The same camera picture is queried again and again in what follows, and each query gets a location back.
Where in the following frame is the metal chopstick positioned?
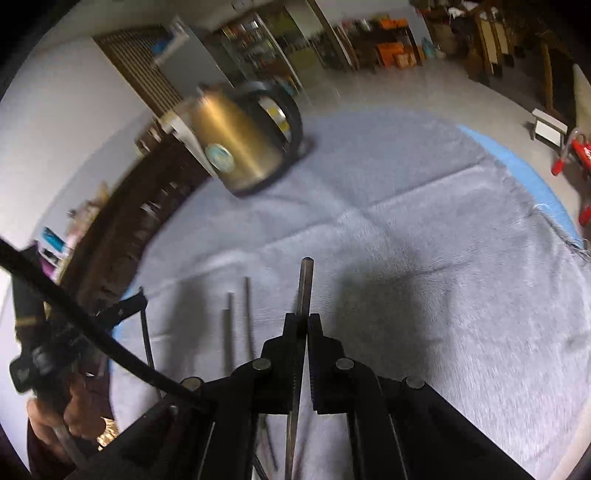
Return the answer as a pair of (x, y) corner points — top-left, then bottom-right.
(284, 257), (315, 479)
(222, 292), (235, 376)
(243, 277), (256, 361)

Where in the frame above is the person's left hand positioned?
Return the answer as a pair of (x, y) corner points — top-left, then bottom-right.
(26, 373), (106, 463)

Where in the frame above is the dark carved wooden sideboard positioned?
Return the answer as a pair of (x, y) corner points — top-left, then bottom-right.
(59, 136), (209, 315)

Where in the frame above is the grey table cloth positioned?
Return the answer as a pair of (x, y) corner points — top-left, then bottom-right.
(134, 108), (590, 479)

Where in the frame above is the gold electric kettle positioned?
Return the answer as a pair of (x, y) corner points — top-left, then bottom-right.
(189, 80), (304, 197)

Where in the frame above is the grey refrigerator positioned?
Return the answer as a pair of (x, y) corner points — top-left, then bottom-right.
(153, 16), (230, 99)

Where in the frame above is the red plastic chair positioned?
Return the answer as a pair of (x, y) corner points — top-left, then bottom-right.
(551, 128), (591, 180)

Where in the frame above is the white small step stool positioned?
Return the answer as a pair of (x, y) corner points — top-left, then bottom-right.
(531, 108), (568, 149)

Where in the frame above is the black cable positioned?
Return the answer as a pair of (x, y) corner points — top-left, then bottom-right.
(0, 237), (199, 405)

